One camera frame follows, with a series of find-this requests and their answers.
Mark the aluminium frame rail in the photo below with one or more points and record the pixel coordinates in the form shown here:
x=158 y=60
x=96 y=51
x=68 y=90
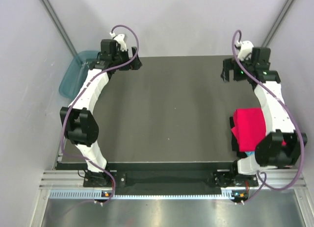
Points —
x=71 y=180

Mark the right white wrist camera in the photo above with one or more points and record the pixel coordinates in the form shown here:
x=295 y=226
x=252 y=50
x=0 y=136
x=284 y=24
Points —
x=245 y=49

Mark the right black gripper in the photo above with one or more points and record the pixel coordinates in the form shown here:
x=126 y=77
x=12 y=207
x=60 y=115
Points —
x=228 y=64

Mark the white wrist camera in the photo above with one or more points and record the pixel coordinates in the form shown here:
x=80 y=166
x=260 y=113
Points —
x=120 y=39
x=245 y=49

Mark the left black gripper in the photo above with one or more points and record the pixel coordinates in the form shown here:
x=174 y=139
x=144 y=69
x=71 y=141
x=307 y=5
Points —
x=135 y=65

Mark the grey slotted cable duct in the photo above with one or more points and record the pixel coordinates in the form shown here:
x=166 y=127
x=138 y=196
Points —
x=223 y=194

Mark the folded light blue t shirt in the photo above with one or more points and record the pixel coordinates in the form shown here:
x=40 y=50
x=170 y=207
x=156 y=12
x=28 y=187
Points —
x=250 y=153

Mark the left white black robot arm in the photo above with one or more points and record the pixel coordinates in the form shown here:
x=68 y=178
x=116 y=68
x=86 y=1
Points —
x=78 y=122

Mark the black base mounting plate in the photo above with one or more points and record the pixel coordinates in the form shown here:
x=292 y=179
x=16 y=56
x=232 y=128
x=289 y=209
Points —
x=208 y=178

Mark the red t shirt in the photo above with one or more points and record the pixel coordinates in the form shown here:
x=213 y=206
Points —
x=254 y=119

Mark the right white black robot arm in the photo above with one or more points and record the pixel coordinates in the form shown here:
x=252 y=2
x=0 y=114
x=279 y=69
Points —
x=283 y=143

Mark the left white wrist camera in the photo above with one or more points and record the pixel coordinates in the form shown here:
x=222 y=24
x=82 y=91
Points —
x=120 y=39

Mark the blue plastic bin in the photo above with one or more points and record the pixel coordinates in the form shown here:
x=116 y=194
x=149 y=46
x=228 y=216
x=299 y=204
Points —
x=76 y=74

